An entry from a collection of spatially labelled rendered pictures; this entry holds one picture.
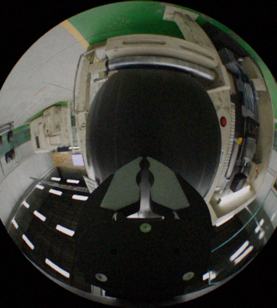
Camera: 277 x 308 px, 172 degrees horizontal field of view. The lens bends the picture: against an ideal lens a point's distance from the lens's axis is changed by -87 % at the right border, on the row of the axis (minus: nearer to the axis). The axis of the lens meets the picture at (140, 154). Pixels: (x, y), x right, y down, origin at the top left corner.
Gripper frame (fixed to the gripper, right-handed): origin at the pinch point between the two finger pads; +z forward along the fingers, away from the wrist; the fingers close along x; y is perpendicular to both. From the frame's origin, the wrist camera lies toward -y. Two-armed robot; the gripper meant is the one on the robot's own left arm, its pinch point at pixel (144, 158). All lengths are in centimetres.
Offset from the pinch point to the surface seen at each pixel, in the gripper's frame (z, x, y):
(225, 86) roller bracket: 12.4, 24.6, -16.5
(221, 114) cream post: 22.2, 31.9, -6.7
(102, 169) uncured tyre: 1.1, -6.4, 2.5
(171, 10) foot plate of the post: 35, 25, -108
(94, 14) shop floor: 32, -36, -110
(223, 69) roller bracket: 12.6, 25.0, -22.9
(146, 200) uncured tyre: 0.0, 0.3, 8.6
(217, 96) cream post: 23.1, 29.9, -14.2
